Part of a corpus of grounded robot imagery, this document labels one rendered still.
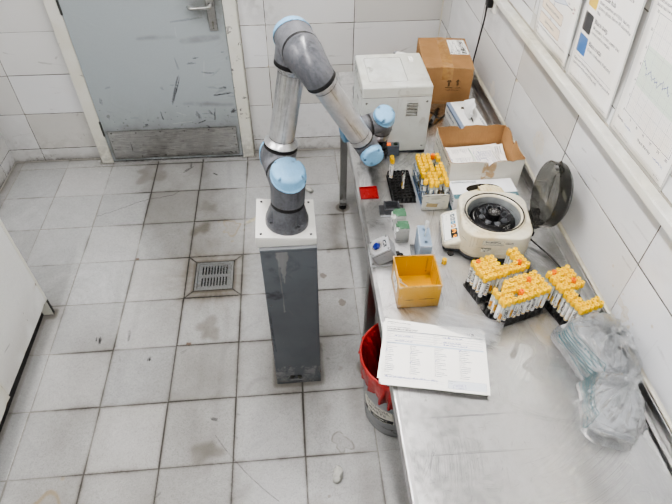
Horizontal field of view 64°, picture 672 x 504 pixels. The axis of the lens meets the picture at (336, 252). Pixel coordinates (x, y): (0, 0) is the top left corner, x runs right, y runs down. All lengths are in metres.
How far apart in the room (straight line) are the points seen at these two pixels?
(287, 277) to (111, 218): 1.78
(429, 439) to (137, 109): 2.86
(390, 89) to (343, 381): 1.30
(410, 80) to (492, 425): 1.31
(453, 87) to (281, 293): 1.26
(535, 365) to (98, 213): 2.73
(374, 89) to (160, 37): 1.66
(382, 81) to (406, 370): 1.14
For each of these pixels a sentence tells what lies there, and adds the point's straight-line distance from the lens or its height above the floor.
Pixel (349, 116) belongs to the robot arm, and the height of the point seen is 1.32.
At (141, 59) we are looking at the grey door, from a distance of 3.56.
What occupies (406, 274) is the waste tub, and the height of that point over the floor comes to 0.89.
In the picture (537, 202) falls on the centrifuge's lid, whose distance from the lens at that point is 1.99.
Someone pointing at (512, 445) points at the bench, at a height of 0.87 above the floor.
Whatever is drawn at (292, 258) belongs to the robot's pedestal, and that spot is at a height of 0.82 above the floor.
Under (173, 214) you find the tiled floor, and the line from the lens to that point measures 3.45.
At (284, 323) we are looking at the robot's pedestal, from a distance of 2.19.
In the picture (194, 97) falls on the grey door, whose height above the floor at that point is 0.46.
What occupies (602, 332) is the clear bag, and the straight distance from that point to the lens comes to 1.60.
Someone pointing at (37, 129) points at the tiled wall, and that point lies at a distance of 4.08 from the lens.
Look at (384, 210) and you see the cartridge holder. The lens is 1.99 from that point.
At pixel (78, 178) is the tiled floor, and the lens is 3.95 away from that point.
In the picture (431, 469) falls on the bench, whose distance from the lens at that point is 1.45.
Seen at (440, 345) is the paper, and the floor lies 0.89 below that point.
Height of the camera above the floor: 2.20
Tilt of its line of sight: 46 degrees down
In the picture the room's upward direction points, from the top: straight up
